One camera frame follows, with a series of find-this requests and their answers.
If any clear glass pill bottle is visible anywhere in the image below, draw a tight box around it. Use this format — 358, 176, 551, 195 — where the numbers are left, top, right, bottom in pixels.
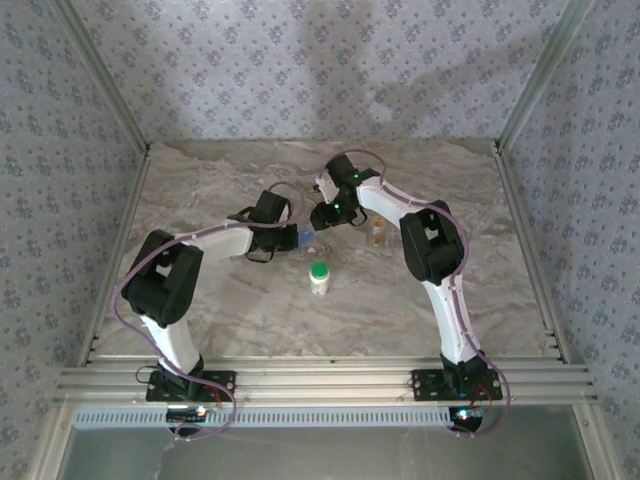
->
366, 216, 387, 248

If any white pill bottle green cap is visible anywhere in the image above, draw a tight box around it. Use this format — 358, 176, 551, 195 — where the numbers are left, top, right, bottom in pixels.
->
308, 261, 332, 297

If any grey metal panel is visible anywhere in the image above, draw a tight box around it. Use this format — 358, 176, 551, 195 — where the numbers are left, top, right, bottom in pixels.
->
52, 424, 599, 480

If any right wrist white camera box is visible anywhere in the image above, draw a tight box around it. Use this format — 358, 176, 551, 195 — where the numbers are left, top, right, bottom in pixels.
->
314, 169, 336, 202

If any aluminium table side rail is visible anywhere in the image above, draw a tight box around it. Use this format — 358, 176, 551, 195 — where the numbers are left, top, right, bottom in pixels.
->
74, 144, 152, 369
492, 144, 572, 365

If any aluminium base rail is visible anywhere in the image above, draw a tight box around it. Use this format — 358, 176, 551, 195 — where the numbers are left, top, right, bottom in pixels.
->
53, 355, 600, 407

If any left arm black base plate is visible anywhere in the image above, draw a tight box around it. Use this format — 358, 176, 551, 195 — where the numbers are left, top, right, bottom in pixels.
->
145, 369, 237, 404

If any grey slotted cable duct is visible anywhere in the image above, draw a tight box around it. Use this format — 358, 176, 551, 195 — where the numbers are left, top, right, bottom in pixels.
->
72, 405, 454, 430

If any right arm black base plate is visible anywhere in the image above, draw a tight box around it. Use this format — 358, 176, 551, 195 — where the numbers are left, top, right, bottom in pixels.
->
410, 368, 504, 403

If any aluminium frame post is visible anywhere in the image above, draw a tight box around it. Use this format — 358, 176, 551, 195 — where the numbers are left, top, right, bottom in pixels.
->
493, 0, 596, 152
49, 0, 152, 154

